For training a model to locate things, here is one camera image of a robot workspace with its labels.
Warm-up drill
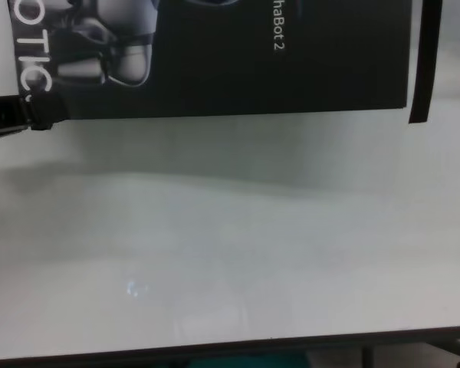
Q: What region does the black robot print poster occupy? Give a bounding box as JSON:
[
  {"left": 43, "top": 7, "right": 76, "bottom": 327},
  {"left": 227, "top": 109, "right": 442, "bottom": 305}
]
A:
[{"left": 7, "top": 0, "right": 426, "bottom": 120}]

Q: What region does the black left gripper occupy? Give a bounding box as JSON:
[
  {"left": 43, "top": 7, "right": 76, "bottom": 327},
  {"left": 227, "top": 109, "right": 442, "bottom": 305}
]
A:
[{"left": 0, "top": 93, "right": 71, "bottom": 146}]

